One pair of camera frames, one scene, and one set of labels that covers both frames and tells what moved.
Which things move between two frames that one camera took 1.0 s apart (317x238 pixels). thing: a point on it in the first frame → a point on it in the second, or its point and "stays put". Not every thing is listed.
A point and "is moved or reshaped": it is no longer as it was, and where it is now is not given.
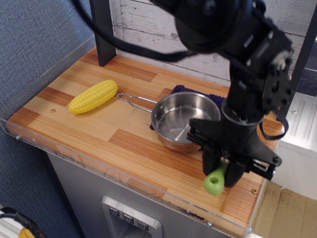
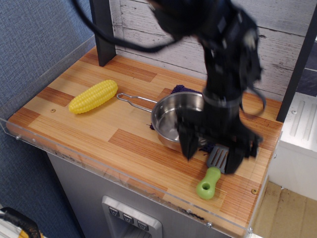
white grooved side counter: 297,171 stays put
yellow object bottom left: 26,233 stays put
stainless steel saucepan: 171,115 stays put
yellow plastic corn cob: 93,96 stays put
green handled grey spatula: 214,182 is moved or reshaped
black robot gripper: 235,134 → 222,126
